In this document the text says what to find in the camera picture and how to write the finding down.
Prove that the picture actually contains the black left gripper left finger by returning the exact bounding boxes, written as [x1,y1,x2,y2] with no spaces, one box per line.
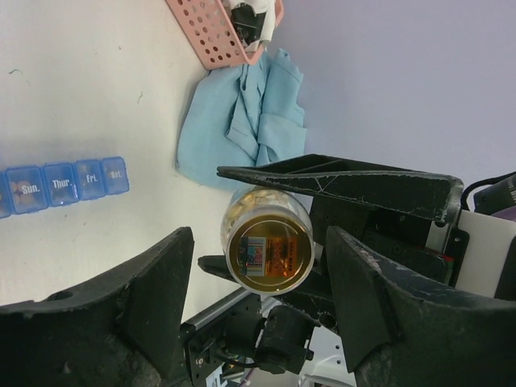
[1,227,194,386]

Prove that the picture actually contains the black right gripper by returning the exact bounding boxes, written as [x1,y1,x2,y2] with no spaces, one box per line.
[216,153,472,335]

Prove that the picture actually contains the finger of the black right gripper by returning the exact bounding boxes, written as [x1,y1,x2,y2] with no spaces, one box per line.
[198,255,335,306]

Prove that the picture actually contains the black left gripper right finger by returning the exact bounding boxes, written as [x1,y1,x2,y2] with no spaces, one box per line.
[326,227,515,386]

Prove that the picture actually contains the clear bottle of yellow capsules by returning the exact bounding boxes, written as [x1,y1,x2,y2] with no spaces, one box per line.
[220,186,315,296]

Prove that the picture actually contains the blue weekly pill organizer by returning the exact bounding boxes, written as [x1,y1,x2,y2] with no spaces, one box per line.
[1,156,130,218]

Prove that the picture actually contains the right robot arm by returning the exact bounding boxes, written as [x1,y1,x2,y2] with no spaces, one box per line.
[218,154,515,285]

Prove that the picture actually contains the light blue cloth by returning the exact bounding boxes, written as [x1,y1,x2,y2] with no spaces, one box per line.
[176,49,307,192]

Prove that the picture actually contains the black item in basket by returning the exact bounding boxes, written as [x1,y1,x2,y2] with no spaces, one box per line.
[231,3,258,44]

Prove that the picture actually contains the white crumpled cloth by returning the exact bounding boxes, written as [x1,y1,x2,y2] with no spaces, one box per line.
[228,0,276,52]

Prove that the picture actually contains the pink perforated plastic basket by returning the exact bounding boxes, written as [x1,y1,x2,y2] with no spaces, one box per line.
[166,0,264,70]

